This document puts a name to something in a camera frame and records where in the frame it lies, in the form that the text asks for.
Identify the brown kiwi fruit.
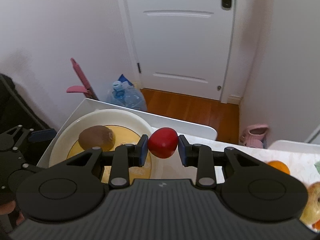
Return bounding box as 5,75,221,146
78,125,116,151

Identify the red cherry tomato front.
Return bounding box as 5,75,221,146
148,127,178,159

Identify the orange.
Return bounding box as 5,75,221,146
267,160,291,175

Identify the yellowish old apple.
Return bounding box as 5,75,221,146
300,182,319,225

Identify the small tangerine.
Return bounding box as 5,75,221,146
312,220,320,231

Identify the person left hand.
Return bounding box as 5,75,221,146
0,200,24,226

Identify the white table tray rim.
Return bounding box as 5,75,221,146
37,99,319,168

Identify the cream duck pattern plate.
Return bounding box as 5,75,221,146
48,108,156,184

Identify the person black clothing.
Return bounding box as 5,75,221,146
0,74,50,133

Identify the clear water bottle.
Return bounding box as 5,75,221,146
106,74,148,112

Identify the pink dustpan broom set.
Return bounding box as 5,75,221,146
66,58,99,100

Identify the white door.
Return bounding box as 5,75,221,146
119,0,234,100

